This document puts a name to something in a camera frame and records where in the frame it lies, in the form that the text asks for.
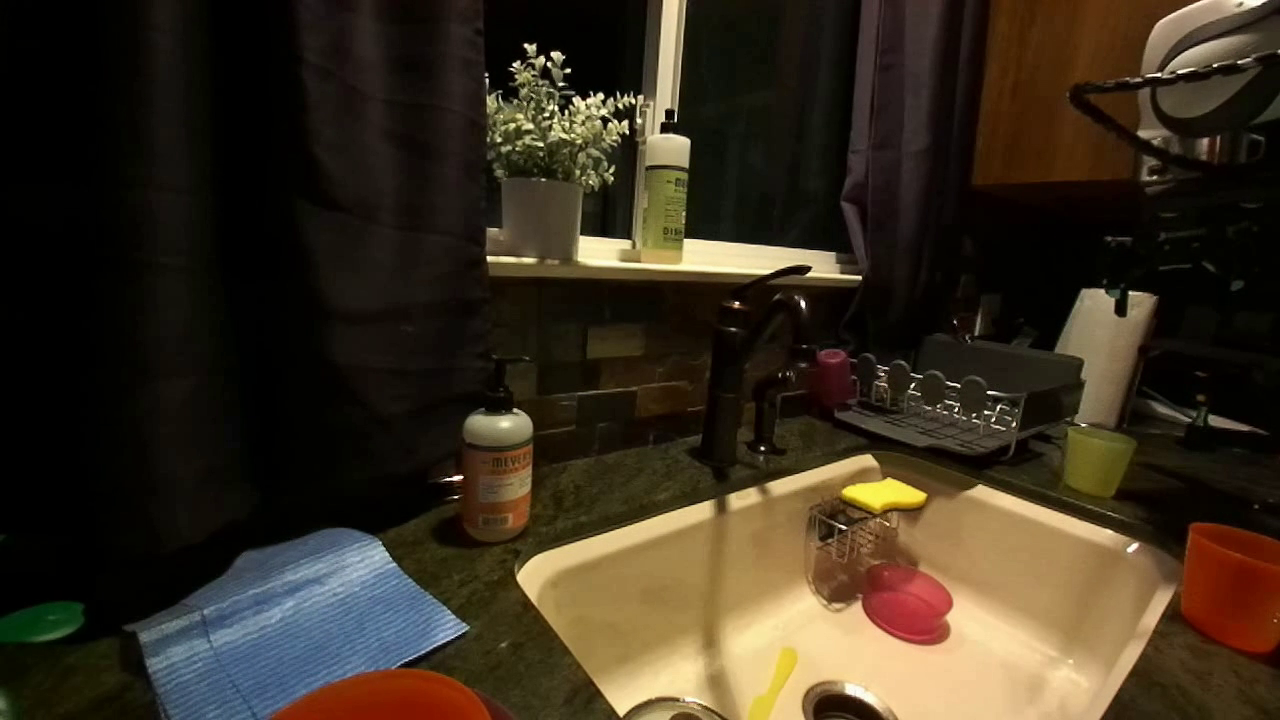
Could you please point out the green plastic lid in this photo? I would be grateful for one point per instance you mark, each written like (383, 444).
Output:
(41, 620)

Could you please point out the pink silicone scrubber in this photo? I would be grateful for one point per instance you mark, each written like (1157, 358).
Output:
(907, 601)

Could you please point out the blue dish cloth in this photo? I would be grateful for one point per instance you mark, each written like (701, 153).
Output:
(292, 620)

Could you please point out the orange plastic bowl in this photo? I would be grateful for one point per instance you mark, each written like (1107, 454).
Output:
(385, 699)

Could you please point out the wooden wall cabinet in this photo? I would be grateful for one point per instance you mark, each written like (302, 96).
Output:
(1054, 85)

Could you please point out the yellow sponge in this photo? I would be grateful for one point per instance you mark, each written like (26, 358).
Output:
(882, 492)

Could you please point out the green dish soap bottle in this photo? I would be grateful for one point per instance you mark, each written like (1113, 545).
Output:
(661, 186)

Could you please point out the dark bronze faucet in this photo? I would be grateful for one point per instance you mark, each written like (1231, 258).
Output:
(746, 362)

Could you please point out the potted plant white pot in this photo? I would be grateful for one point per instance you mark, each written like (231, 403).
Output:
(545, 147)

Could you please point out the purple window curtain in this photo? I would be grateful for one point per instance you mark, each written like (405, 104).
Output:
(913, 147)

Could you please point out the white paper towel roll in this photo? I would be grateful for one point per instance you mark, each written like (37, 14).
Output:
(1107, 362)

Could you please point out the metal sink drain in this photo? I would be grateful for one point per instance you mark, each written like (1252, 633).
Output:
(846, 702)

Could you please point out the orange plastic cup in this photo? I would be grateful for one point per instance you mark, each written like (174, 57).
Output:
(1232, 586)

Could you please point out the grey dish drying rack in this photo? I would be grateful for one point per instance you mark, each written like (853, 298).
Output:
(987, 382)

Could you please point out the orange label soap dispenser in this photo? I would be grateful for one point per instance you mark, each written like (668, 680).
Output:
(496, 466)

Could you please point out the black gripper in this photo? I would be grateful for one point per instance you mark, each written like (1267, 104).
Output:
(1182, 234)

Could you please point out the white kitchen sink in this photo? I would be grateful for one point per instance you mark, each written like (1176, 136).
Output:
(695, 601)

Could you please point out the white window sill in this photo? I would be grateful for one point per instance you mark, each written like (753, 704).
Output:
(721, 258)

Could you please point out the dark window curtain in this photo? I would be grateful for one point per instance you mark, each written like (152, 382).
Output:
(243, 266)

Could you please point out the green plastic cup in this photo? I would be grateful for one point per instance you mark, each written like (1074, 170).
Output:
(1098, 460)

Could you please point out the pink plastic cup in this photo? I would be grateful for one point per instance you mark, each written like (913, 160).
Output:
(832, 378)

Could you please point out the yellow plastic utensil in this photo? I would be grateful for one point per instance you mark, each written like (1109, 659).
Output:
(774, 680)

